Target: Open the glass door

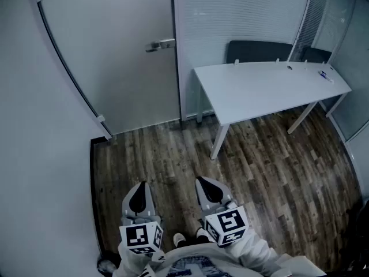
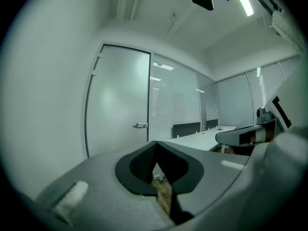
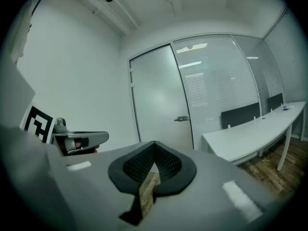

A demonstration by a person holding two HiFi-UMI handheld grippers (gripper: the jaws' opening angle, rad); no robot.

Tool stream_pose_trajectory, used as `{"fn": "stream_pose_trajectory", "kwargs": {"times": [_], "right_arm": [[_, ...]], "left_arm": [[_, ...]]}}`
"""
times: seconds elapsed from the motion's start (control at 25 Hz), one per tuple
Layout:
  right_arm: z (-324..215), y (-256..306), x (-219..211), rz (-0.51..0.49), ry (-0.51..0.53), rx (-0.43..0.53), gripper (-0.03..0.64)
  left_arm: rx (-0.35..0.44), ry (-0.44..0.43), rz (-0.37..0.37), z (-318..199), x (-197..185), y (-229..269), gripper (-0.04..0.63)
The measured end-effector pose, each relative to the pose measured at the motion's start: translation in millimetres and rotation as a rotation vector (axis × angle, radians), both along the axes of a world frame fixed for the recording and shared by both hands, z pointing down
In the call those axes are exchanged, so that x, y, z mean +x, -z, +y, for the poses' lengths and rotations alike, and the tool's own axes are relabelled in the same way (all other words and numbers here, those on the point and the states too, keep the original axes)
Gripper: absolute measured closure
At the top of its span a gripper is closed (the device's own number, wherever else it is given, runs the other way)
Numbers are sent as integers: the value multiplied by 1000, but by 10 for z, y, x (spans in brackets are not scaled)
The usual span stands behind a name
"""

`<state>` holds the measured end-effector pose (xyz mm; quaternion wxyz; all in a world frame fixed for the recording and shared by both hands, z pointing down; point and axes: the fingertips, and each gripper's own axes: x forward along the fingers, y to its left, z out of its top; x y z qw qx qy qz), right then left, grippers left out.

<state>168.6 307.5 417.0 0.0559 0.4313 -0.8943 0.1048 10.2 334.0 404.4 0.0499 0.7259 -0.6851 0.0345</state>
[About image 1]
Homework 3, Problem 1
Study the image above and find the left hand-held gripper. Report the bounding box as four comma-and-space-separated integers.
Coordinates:
119, 181, 164, 256

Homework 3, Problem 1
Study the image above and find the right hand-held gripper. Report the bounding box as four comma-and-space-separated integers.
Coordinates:
195, 176, 248, 248

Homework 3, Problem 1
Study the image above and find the frosted glass door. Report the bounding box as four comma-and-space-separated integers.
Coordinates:
32, 0, 183, 137

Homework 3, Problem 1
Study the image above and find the person's left forearm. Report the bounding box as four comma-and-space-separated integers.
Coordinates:
116, 241, 167, 277

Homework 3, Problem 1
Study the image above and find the person's right forearm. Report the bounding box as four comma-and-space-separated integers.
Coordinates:
223, 228, 289, 272

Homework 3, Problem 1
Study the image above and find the person's white top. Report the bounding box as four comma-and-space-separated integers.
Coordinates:
144, 245, 326, 277

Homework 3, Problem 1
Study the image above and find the white desk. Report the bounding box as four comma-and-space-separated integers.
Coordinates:
192, 61, 353, 160

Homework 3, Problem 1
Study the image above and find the large black desk divider panel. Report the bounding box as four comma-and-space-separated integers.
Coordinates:
226, 40, 294, 65

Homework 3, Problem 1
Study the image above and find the blue and white marker pen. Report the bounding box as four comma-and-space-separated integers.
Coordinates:
318, 70, 335, 84

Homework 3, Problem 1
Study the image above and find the small black desk divider panel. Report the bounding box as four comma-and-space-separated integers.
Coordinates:
302, 47, 333, 64

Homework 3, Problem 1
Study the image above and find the narrow glass partition with blinds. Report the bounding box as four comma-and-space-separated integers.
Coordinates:
289, 0, 358, 65

